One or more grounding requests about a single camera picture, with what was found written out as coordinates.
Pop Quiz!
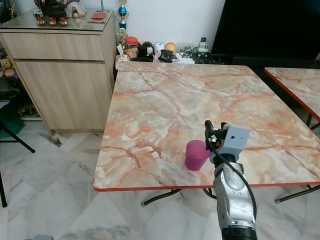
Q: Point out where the magenta plastic cup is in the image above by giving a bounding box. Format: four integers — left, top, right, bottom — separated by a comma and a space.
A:
184, 140, 211, 172

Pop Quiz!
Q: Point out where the marble table with red edge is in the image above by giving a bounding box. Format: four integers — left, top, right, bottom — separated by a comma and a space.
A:
93, 61, 320, 207
264, 67, 320, 132

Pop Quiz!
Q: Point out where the white and green bottle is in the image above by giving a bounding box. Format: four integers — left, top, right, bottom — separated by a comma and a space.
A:
197, 37, 211, 54

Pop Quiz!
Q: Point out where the black metal chair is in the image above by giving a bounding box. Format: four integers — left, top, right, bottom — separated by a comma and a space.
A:
0, 99, 37, 208

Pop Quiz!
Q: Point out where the beige plush toy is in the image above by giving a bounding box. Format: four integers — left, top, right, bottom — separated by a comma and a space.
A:
0, 58, 17, 79

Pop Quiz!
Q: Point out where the large black screen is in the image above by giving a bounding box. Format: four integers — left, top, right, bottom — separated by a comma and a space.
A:
210, 0, 320, 68

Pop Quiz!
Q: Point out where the jar with red lid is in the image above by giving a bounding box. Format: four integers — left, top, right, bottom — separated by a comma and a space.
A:
124, 36, 140, 60

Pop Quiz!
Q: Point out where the blue and gold trophy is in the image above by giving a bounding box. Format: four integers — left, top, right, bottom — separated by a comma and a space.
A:
116, 0, 130, 46

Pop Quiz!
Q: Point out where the light wooden cabinet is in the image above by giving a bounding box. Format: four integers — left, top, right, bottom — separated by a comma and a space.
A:
0, 9, 119, 134

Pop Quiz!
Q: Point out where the red flat box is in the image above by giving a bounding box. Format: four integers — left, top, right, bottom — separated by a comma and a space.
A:
90, 12, 109, 24

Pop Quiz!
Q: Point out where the dark teapot ornament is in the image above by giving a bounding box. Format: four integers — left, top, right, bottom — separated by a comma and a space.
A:
34, 0, 87, 27

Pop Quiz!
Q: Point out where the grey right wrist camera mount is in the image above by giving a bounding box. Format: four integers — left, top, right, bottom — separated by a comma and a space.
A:
212, 124, 251, 162

